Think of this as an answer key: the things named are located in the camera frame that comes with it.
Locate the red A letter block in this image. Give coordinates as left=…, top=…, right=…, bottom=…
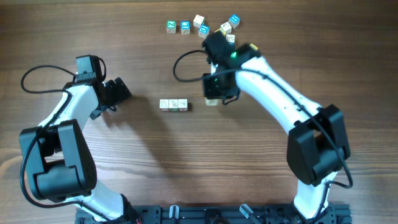
left=205, top=98, right=219, bottom=106

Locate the white block red V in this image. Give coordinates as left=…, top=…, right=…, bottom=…
left=178, top=99, right=188, bottom=111

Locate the white block red side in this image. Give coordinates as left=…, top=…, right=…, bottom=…
left=159, top=99, right=169, bottom=111

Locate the white block green side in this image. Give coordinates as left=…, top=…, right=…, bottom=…
left=169, top=99, right=179, bottom=111

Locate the lone yellow block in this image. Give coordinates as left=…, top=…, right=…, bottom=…
left=249, top=44, right=258, bottom=51

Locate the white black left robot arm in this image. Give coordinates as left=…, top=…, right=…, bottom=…
left=19, top=55, right=142, bottom=223

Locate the white block blue bottom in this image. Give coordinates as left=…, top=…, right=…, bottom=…
left=226, top=34, right=235, bottom=45

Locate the yellow block in cluster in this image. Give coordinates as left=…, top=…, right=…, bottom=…
left=215, top=28, right=226, bottom=36

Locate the blue D letter block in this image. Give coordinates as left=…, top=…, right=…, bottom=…
left=198, top=25, right=210, bottom=39

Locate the white block blue side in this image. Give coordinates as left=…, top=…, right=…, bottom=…
left=220, top=22, right=233, bottom=34

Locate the blue block far right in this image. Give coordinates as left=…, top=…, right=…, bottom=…
left=228, top=14, right=241, bottom=29

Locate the white picture block top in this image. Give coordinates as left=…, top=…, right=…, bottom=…
left=193, top=14, right=205, bottom=28

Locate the blue L letter block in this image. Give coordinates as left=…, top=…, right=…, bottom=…
left=180, top=21, right=190, bottom=34

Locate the green Z letter block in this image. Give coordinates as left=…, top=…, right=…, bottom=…
left=166, top=20, right=177, bottom=34

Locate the black right camera cable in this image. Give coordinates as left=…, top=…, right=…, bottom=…
left=172, top=49, right=354, bottom=218

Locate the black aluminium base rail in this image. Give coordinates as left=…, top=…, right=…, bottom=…
left=75, top=203, right=353, bottom=224

